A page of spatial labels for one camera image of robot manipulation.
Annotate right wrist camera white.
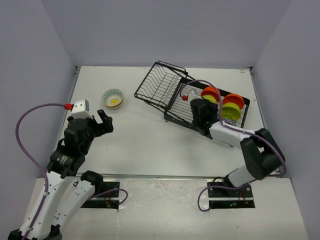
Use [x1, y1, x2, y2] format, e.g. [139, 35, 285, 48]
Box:
[187, 89, 202, 103]

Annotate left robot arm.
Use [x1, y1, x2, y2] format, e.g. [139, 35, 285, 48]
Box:
[8, 105, 114, 240]

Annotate lime green bowl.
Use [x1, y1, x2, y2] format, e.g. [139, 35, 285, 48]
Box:
[220, 102, 241, 121]
[203, 95, 218, 104]

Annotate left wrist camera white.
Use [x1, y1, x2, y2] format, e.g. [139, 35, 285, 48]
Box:
[70, 99, 91, 119]

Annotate orange bowl rear row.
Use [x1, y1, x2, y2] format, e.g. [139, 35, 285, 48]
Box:
[201, 86, 220, 101]

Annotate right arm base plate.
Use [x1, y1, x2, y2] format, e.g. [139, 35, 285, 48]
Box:
[207, 180, 255, 210]

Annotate floral leaf pattern bowl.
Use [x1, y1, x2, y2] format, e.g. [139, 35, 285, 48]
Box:
[103, 98, 124, 110]

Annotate blue zigzag pattern bowl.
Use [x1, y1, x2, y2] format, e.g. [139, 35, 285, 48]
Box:
[222, 118, 237, 126]

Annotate orange bowl row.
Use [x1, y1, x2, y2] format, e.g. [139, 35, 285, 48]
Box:
[222, 93, 245, 109]
[201, 86, 220, 101]

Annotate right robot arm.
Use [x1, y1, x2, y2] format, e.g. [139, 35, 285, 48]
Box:
[189, 97, 286, 197]

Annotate yellow sun pattern bowl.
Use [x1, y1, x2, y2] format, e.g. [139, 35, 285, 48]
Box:
[101, 88, 125, 109]

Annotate lime green bowl front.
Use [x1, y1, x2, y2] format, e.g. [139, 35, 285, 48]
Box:
[220, 102, 241, 121]

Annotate black wire dish rack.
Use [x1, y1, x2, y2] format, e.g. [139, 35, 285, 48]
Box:
[134, 61, 250, 133]

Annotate orange bowl front row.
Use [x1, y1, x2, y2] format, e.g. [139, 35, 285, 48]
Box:
[222, 93, 245, 109]

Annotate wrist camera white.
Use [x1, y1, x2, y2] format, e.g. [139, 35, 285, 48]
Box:
[70, 99, 91, 119]
[187, 89, 202, 103]

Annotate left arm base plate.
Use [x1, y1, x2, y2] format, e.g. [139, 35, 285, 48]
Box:
[81, 181, 120, 210]

